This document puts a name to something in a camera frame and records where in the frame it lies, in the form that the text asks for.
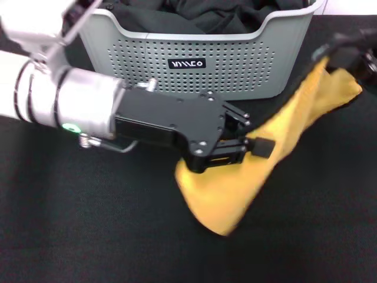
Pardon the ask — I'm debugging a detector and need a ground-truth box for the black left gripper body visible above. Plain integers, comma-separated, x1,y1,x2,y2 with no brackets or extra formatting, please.
113,87,228,174

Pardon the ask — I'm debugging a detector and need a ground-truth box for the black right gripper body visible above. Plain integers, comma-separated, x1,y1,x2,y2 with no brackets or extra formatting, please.
355,44,377,87

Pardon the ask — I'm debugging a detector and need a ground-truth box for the yellow towel with black trim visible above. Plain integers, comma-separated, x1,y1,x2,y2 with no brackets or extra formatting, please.
173,55,363,237

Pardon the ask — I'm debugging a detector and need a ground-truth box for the grey perforated plastic storage box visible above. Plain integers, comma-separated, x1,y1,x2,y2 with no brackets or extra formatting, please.
77,0,328,101

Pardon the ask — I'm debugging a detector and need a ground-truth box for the black tablecloth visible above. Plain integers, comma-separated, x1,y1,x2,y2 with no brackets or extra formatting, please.
0,14,377,283

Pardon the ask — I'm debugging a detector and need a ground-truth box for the dark crumpled cloth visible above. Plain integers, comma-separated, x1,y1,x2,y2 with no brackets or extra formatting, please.
109,0,310,35

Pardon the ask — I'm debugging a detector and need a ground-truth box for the left arm grey cable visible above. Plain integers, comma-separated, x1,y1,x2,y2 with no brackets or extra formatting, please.
78,131,140,154

